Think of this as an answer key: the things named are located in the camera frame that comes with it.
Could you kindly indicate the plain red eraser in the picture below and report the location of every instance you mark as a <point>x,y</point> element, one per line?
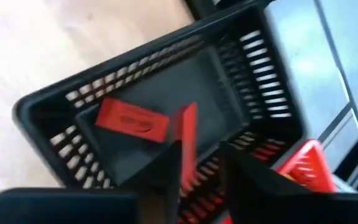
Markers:
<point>189,137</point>

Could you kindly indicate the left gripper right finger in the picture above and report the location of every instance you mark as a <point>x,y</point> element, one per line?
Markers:
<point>253,186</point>

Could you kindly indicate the black slotted plastic basket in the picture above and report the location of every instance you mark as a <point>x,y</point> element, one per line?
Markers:
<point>182,81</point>

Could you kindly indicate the red eraser with oval print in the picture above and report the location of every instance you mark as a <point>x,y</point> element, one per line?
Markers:
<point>132,119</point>

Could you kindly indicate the red slotted plastic basket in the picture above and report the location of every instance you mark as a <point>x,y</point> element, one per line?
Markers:
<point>309,161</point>

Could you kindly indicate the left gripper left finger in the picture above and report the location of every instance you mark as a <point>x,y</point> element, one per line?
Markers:
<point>160,177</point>

